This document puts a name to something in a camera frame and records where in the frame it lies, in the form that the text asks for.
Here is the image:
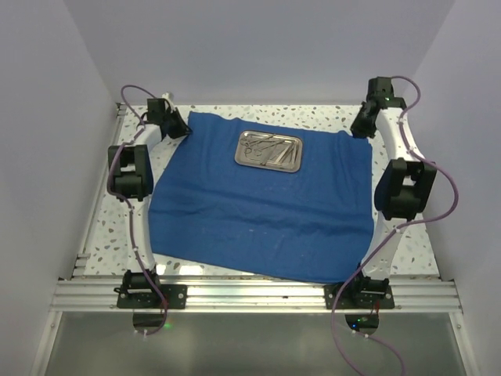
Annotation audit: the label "steel surgical scissors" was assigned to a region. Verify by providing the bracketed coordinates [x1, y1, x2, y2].
[239, 134, 276, 157]

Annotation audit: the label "steel instrument tray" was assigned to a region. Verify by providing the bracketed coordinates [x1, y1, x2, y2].
[234, 130, 304, 173]

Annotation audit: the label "blue surgical cloth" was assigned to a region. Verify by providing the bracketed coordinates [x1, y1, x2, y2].
[149, 112, 374, 284]

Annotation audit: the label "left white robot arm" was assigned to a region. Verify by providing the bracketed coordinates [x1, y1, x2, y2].
[106, 97, 191, 309]

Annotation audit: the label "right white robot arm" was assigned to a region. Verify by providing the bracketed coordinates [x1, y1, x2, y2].
[342, 77, 437, 309]

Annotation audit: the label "steel tweezers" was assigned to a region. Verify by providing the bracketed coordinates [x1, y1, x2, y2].
[282, 142, 298, 165]

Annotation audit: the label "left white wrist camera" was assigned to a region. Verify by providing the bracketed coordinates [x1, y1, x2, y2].
[161, 92, 173, 100]

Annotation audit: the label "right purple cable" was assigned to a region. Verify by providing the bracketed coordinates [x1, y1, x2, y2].
[330, 75, 460, 376]

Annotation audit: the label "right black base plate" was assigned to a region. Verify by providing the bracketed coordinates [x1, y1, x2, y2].
[323, 284, 395, 309]

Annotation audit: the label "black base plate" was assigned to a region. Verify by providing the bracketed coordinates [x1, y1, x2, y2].
[114, 284, 188, 309]
[323, 284, 395, 309]

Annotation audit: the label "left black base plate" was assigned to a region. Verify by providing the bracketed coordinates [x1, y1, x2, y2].
[114, 284, 188, 309]

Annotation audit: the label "aluminium rail frame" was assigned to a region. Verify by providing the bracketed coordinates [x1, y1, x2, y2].
[30, 102, 481, 376]

